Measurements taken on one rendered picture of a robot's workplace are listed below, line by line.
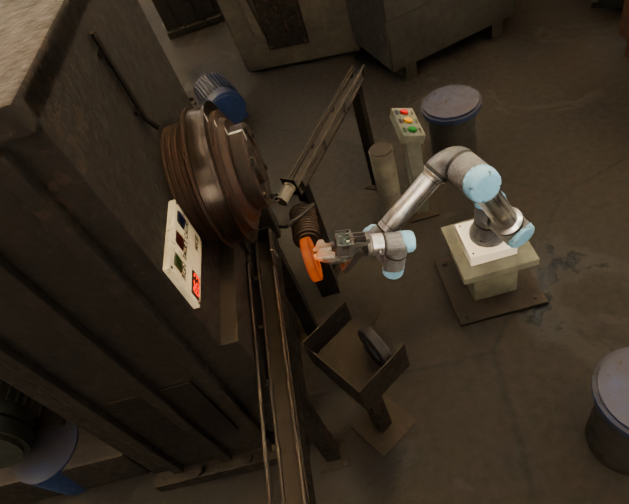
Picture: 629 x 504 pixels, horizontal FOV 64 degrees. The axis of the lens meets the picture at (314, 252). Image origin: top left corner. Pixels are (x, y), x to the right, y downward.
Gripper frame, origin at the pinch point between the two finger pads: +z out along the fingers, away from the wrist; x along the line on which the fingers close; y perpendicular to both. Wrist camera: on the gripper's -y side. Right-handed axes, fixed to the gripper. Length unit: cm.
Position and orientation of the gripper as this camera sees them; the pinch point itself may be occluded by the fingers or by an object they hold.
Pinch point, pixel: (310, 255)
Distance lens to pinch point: 167.9
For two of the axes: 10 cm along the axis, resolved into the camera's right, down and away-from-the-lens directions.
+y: 0.0, -6.7, -7.5
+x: 1.4, 7.4, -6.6
